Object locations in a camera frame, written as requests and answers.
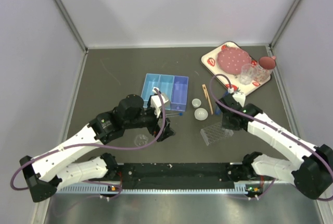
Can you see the light blue drawer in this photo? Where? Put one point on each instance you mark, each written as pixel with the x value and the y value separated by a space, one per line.
pixel 166 86
pixel 151 81

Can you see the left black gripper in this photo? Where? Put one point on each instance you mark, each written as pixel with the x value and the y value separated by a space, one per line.
pixel 155 128

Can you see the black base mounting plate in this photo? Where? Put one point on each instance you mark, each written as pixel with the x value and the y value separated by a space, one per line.
pixel 180 176

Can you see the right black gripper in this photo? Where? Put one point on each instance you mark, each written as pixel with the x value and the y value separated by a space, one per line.
pixel 226 125

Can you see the purple drawer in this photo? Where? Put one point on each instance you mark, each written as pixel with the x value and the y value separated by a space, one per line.
pixel 179 93

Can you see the clear acrylic test tube rack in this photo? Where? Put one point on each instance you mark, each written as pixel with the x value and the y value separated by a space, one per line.
pixel 215 133

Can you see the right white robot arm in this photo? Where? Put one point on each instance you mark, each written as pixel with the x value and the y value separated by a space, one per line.
pixel 306 166

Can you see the pink strawberry mug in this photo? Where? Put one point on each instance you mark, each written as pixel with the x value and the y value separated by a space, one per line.
pixel 265 67

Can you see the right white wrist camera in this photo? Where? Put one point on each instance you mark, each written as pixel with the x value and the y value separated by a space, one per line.
pixel 238 96

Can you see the pink dotted plate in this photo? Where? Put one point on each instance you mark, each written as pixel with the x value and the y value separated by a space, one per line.
pixel 231 59

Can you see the wooden tongs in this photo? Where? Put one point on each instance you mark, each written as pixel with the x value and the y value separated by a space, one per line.
pixel 206 94

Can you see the strawberry pattern tray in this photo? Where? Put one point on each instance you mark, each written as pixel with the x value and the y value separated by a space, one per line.
pixel 209 61

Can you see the white evaporating dish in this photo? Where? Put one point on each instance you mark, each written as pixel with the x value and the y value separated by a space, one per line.
pixel 201 114

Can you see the clear glass dish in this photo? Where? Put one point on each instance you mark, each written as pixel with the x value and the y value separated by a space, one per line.
pixel 141 140

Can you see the clear drinking glass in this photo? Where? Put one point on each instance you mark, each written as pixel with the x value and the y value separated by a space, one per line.
pixel 248 73

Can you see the blue capped test tube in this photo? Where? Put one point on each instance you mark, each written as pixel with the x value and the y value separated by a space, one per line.
pixel 174 115

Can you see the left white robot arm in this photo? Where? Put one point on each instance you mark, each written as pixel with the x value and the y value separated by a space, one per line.
pixel 48 173

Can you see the small white crucible cup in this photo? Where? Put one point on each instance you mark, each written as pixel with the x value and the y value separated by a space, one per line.
pixel 196 103

